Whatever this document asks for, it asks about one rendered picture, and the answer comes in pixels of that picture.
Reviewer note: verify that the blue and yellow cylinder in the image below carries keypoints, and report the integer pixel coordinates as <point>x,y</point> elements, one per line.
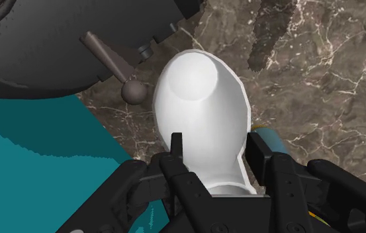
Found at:
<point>274,140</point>

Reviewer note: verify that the dark grey appliance with lever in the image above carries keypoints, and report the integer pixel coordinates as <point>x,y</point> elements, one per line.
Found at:
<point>40,45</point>

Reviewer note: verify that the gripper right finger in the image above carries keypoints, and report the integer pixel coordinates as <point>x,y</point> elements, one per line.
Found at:
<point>282,180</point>

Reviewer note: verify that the teal flat box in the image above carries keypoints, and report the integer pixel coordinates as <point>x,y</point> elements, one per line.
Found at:
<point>40,161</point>

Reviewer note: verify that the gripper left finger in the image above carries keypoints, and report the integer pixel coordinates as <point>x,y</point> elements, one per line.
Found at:
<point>173,167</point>

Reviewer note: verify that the white vase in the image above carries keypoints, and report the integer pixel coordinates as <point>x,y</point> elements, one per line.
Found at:
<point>202,113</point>

